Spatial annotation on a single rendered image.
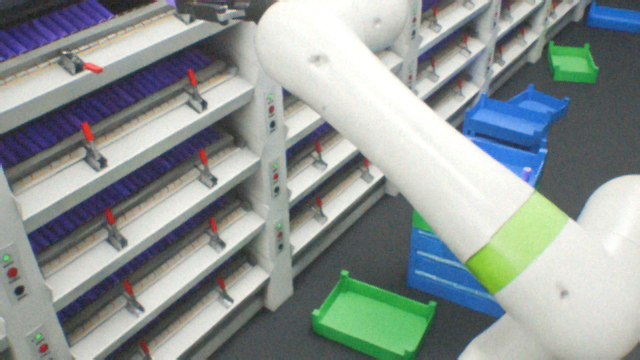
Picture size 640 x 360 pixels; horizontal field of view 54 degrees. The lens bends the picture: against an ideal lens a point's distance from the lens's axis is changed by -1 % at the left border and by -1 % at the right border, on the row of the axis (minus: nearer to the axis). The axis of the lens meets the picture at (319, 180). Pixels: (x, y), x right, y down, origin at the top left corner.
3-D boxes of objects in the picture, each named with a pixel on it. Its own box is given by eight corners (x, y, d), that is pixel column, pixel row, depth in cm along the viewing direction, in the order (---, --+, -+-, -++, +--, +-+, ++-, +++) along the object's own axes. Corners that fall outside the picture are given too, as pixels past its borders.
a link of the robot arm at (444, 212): (494, 225, 77) (550, 173, 68) (447, 278, 70) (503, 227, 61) (288, 32, 84) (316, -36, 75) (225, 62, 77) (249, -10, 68)
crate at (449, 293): (518, 276, 201) (522, 257, 196) (500, 319, 187) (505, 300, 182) (429, 247, 213) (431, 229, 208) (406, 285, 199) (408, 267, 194)
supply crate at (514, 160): (542, 173, 178) (547, 149, 173) (524, 213, 163) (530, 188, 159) (441, 146, 190) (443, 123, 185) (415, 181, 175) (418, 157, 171)
